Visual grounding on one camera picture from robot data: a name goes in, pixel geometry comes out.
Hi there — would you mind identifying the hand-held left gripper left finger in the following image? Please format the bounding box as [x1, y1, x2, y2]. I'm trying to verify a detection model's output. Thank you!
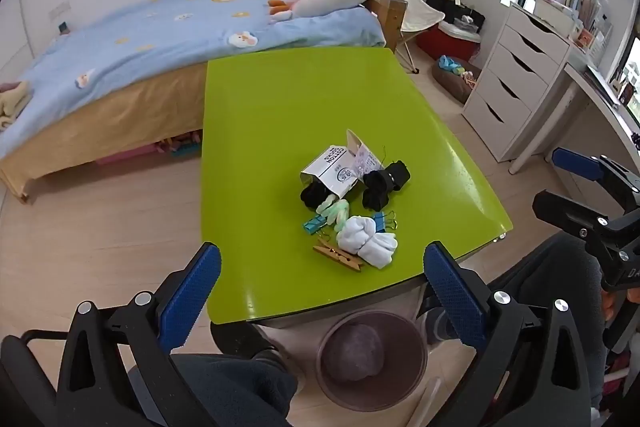
[55, 242, 223, 427]

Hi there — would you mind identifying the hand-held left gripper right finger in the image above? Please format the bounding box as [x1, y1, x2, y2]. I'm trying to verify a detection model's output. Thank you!
[422, 241, 608, 427]

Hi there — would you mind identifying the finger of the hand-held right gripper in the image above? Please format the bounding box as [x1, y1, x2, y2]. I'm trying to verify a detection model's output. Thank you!
[551, 147, 640, 210]
[531, 189, 623, 258]

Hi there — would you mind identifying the brown round trash bin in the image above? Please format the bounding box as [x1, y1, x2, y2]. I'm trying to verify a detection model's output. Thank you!
[316, 311, 430, 413]

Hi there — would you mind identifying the blue binder clip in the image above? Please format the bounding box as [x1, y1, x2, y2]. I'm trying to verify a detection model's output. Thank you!
[301, 216, 329, 237]
[372, 209, 401, 234]

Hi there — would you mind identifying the white sock bundle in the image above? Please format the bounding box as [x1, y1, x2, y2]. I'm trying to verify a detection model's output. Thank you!
[336, 215, 399, 270]

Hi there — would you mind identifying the wooden clothespin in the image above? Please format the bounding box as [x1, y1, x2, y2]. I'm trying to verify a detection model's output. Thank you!
[313, 243, 363, 273]

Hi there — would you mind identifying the black sock bundle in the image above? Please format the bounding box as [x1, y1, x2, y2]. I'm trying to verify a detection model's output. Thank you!
[361, 159, 412, 212]

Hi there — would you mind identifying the white cardboard sock box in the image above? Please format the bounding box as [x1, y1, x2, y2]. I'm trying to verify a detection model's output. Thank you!
[299, 129, 383, 200]

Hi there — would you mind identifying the white desk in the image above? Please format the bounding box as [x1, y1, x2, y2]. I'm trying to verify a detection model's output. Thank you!
[510, 59, 640, 192]

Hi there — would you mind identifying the person's left leg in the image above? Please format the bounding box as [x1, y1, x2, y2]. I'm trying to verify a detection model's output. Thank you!
[125, 319, 301, 427]

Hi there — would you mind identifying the white drawer unit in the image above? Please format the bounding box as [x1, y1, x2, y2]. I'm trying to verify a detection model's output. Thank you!
[461, 1, 574, 164]

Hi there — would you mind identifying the row of books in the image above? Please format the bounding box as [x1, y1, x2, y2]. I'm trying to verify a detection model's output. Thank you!
[525, 0, 614, 50]

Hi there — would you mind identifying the pink box under bed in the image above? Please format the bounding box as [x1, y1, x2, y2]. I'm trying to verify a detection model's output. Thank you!
[94, 131, 204, 166]

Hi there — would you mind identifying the black round cap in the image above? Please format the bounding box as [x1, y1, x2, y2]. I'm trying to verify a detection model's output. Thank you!
[300, 183, 332, 210]

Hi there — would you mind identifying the purple printed paper tag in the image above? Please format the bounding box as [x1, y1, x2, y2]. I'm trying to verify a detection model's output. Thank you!
[350, 146, 384, 180]

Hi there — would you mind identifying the red storage box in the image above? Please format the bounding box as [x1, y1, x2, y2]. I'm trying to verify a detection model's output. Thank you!
[417, 23, 482, 64]

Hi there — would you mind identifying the black bag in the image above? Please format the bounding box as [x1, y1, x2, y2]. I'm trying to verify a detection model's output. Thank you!
[425, 0, 487, 32]

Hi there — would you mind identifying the bed with blue cover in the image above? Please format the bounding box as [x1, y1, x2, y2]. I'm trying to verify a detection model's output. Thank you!
[0, 0, 407, 204]

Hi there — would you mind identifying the white folding chair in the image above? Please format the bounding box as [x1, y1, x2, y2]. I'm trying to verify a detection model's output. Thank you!
[330, 0, 447, 74]

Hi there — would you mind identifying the blue printed blanket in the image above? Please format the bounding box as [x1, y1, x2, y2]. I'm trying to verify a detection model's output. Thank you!
[0, 0, 387, 158]

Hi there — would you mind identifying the beige folded cloth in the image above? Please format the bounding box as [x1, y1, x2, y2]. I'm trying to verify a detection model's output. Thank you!
[0, 81, 32, 128]

